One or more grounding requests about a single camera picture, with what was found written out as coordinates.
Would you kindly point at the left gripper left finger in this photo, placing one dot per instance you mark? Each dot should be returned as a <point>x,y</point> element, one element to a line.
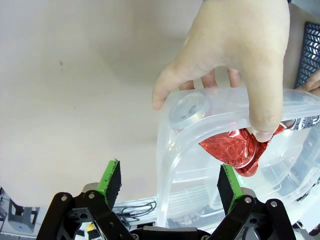
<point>112,180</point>

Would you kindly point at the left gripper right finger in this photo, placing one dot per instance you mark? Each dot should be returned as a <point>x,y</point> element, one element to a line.
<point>226,187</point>

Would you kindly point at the crushed red soda cans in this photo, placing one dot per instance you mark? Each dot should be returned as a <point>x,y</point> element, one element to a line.
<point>225,145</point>

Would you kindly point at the clear plastic bin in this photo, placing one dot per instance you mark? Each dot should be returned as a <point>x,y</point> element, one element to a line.
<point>212,122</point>

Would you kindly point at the red can silver end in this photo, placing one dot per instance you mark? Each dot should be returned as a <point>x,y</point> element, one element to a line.
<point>188,110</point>

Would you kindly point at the dark blue woven-pattern basket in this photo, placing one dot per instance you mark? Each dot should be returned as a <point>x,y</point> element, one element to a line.
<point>310,50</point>

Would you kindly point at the person's left hand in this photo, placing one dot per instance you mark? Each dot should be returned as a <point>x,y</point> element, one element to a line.
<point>312,83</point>

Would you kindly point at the person's right hand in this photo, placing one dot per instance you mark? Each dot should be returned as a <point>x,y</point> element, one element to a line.
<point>237,37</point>

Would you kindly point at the grey plastic stand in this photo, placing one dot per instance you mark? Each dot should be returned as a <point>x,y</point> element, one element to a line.
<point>21,215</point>

